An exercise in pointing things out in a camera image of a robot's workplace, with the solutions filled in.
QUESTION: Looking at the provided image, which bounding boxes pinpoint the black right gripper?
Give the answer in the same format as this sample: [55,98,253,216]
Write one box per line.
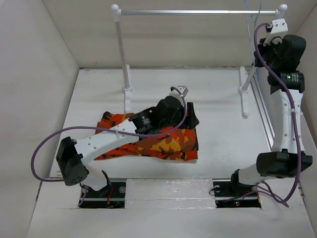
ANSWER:
[254,36,282,71]

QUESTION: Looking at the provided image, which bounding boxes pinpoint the orange camouflage trousers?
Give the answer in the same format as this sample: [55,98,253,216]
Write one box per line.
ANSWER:
[94,111,200,162]

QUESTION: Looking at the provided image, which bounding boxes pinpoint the blue wire hanger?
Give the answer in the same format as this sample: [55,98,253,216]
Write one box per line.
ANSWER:
[243,0,263,65]

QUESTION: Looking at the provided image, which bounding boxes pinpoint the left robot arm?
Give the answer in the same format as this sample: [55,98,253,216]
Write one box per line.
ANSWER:
[56,96,199,197]

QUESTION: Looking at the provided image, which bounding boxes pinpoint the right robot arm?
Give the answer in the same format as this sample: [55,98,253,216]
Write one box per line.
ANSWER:
[228,35,313,195]

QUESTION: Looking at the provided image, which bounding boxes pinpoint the white clothes rack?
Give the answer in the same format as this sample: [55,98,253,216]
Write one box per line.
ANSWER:
[111,4,288,113]

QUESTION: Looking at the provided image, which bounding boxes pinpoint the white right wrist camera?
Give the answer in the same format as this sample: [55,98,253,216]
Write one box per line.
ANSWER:
[263,18,288,46]

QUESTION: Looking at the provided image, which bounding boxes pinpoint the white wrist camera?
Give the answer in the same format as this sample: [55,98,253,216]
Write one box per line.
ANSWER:
[169,86,189,98]
[263,18,288,46]

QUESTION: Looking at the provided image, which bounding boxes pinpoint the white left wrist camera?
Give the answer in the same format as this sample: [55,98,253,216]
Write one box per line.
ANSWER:
[169,86,189,98]

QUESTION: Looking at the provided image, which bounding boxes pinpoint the aluminium side rail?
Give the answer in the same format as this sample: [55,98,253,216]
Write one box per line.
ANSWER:
[251,72,274,150]

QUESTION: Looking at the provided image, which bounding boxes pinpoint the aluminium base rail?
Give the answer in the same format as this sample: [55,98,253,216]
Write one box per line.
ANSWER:
[79,178,261,209]

